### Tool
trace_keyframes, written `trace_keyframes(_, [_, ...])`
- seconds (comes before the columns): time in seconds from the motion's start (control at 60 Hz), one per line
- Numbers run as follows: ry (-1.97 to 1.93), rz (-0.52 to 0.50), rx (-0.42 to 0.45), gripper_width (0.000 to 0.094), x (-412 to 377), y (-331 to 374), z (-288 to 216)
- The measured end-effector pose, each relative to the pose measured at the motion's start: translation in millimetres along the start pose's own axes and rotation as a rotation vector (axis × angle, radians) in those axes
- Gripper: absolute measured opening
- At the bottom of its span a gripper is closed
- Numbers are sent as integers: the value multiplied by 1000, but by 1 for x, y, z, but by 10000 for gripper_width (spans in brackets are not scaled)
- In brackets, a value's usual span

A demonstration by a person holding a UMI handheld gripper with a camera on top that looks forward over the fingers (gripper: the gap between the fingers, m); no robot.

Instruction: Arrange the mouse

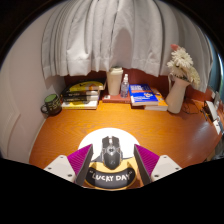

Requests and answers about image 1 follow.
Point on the white pleated curtain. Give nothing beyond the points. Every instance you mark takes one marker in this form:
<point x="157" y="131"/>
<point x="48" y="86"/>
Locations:
<point x="126" y="36"/>

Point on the cream tumbler with lid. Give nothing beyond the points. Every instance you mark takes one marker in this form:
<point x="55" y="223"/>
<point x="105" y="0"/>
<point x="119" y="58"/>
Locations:
<point x="114" y="83"/>

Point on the dark grey computer mouse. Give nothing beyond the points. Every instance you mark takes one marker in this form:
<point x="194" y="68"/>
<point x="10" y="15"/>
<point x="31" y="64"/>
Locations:
<point x="111" y="153"/>

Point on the white flat device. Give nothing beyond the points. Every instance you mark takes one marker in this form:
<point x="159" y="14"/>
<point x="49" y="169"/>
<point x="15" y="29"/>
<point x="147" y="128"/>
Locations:
<point x="210" y="110"/>

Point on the white ceramic jug vase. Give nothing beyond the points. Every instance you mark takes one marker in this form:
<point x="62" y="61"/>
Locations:
<point x="176" y="96"/>

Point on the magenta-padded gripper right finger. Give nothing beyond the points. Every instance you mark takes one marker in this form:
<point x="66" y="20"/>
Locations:
<point x="165" y="166"/>

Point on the black book with white edge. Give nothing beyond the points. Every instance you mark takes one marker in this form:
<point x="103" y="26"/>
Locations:
<point x="81" y="93"/>
<point x="81" y="98"/>

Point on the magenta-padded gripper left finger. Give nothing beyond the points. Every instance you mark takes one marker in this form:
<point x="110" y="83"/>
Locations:
<point x="61" y="166"/>

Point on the orange book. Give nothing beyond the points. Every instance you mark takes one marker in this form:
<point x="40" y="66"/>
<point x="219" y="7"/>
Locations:
<point x="160" y="106"/>

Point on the window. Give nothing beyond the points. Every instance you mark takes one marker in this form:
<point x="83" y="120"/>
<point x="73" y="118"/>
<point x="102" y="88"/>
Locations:
<point x="216" y="76"/>

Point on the dark mug with green inside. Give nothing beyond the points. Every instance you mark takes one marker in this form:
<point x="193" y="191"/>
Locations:
<point x="53" y="106"/>

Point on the yellow and black book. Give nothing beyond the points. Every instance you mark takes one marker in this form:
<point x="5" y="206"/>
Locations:
<point x="88" y="86"/>

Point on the yellow and white book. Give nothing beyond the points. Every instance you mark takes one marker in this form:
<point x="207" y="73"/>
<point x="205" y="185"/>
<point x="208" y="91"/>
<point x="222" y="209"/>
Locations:
<point x="80" y="105"/>

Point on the white yellow black mouse pad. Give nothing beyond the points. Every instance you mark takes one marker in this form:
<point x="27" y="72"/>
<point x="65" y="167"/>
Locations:
<point x="110" y="178"/>

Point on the clear spray bottle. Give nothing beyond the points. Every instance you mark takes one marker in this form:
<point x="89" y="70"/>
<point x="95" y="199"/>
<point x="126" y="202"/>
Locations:
<point x="124" y="89"/>

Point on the white flower bouquet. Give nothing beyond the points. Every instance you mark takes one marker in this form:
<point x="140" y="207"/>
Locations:
<point x="181" y="63"/>

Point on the blue book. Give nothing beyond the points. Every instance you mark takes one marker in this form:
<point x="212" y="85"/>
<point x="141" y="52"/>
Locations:
<point x="142" y="94"/>

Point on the red book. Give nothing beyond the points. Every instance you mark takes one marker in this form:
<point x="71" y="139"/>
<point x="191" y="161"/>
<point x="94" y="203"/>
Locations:
<point x="115" y="99"/>

